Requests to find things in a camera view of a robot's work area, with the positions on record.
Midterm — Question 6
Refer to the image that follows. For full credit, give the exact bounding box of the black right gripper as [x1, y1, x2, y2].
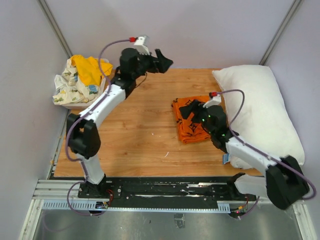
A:
[179, 99, 215, 135]

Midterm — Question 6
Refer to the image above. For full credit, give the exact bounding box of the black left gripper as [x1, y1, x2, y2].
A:
[135, 50, 177, 81]

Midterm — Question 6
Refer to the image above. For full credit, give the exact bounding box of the orange patterned plush pillowcase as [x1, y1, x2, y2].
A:
[171, 95, 210, 144]

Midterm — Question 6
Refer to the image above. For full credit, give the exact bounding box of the white pillow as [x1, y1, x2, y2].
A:
[212, 65, 305, 166]

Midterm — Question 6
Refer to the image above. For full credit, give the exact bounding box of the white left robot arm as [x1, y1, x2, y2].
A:
[65, 48, 174, 198]

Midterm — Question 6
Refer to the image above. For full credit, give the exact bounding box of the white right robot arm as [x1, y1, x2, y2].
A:
[179, 100, 310, 210]

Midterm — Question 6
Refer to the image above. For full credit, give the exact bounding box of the blue pillow care tag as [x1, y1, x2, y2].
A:
[222, 153, 231, 165]

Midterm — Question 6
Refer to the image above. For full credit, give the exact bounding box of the yellow cloth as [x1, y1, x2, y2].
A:
[70, 55, 103, 86]

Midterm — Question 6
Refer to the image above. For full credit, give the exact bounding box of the white printed cloth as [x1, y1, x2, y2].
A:
[52, 59, 100, 105]

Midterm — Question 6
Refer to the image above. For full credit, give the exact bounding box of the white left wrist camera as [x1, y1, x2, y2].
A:
[134, 35, 151, 56]

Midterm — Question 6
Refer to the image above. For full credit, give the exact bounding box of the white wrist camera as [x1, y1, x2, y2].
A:
[134, 35, 151, 56]
[203, 92, 222, 108]

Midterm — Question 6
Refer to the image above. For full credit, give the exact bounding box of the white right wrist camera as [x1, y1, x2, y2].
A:
[203, 92, 222, 108]

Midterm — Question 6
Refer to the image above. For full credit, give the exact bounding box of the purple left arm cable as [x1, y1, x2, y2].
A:
[65, 37, 136, 217]

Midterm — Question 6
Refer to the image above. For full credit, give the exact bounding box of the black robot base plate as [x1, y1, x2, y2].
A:
[78, 176, 257, 202]

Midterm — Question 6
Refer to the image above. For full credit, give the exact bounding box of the left aluminium frame post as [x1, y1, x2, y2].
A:
[36, 0, 73, 74]

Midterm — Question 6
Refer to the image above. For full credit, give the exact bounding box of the aluminium frame post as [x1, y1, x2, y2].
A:
[259, 0, 304, 66]
[36, 0, 73, 74]

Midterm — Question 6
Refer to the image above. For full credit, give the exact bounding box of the right aluminium frame post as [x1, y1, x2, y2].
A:
[259, 0, 304, 66]

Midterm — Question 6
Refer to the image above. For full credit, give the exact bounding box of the grey slotted cable duct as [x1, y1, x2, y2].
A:
[42, 196, 231, 213]

